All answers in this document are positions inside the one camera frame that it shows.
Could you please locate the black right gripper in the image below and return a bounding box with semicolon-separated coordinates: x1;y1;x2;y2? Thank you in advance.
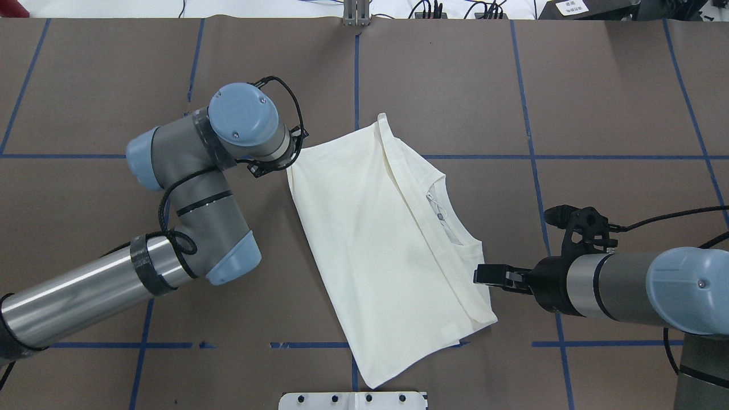
473;256;570;314

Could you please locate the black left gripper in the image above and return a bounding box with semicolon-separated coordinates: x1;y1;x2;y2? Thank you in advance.
268;128;309;171

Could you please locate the cream cat print shirt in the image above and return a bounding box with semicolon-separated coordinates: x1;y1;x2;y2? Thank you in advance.
286;113;498;388

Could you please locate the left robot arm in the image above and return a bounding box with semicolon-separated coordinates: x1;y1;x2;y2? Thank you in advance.
2;76;308;365

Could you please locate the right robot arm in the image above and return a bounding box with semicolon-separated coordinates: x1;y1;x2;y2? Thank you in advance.
473;247;728;409

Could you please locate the black power adapter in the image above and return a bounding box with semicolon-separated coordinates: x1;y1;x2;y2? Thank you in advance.
537;1;641;21

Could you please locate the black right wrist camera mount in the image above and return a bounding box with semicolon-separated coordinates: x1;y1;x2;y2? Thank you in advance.
544;204;618;259

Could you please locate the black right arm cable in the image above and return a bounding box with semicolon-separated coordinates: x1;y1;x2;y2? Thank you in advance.
607;206;729;376

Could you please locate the aluminium frame post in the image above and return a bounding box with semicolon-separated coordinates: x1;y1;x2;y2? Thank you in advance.
341;0;371;27

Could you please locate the white camera pole with base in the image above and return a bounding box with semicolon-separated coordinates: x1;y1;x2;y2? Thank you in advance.
278;391;429;409

